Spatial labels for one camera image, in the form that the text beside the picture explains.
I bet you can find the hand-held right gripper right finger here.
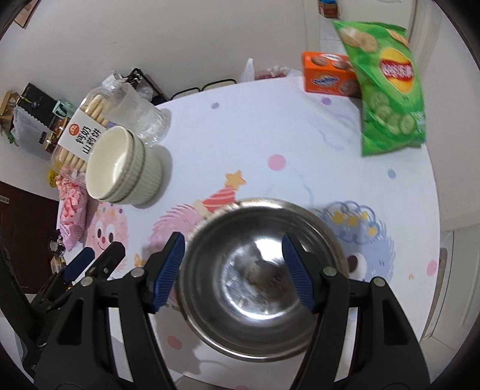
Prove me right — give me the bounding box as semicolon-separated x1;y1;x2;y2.
282;233;430;390

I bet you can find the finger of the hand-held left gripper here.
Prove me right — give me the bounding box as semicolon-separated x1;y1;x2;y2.
35;247;95;312
88;242;126;282

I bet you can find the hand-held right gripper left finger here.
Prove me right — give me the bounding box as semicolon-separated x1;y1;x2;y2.
34;232;186;390

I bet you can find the stainless steel bowl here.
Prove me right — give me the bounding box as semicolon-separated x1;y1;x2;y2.
178;199;349;362

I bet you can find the pink snack packet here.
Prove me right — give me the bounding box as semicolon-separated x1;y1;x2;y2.
56;175;89;251

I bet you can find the clear plastic biscuit container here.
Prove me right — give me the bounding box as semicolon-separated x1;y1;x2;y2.
50;87;124;177

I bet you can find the clear ribbed glass cup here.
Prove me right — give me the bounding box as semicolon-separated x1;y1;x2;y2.
112;82;171;149

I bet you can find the white cartoon printed tablecloth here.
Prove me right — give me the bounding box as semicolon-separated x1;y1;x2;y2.
56;73;441;379

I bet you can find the black box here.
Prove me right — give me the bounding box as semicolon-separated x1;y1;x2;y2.
20;83;57;113

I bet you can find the black framed chair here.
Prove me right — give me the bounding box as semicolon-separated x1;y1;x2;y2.
170;87;203;101
202;78;237;92

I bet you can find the black metal rack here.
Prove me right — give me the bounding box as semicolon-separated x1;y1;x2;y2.
124;68;166;106

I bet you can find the green chip bag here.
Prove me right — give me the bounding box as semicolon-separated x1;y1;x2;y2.
332;20;428;157

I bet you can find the orange biscuit box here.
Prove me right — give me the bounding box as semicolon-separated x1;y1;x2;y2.
303;52;362;99

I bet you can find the white plastic bag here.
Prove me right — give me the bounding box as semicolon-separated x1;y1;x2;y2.
240;58;301;81

